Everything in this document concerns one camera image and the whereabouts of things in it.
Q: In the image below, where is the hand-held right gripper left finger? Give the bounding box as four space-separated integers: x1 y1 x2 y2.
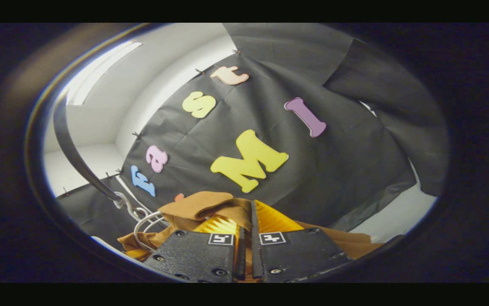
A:
142 215 246 283

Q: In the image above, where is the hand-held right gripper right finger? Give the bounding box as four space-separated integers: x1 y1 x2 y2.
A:
251 200 351 283

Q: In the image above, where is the brown shirt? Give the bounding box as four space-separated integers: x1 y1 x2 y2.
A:
117 191 384 262

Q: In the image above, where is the white hanger with wrapped hook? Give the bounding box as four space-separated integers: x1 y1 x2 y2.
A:
114 191 173 252

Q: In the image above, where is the black clothes rack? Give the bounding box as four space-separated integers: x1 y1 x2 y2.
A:
53 91 122 202

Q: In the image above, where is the black backdrop cloth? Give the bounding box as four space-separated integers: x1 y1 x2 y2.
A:
55 23 449 247

